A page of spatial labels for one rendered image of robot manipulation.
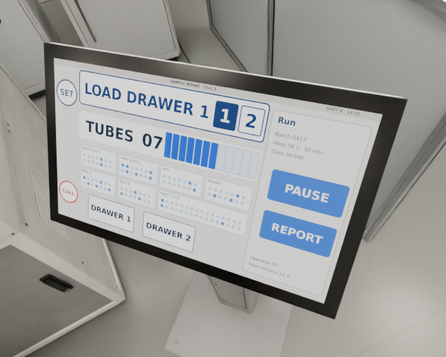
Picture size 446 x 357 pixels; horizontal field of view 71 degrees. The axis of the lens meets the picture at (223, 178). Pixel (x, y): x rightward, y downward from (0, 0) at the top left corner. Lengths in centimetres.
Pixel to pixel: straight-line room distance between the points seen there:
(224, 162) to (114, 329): 126
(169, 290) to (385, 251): 101
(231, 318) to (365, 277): 62
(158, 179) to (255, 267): 20
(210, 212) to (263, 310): 101
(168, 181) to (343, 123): 26
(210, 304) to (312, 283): 101
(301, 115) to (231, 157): 11
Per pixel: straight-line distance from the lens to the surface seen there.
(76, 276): 120
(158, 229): 52
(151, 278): 160
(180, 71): 45
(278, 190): 43
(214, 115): 43
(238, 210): 45
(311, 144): 41
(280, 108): 41
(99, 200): 57
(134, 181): 52
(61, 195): 63
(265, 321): 144
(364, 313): 155
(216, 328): 144
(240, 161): 43
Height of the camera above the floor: 146
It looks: 56 degrees down
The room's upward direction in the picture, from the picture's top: 11 degrees counter-clockwise
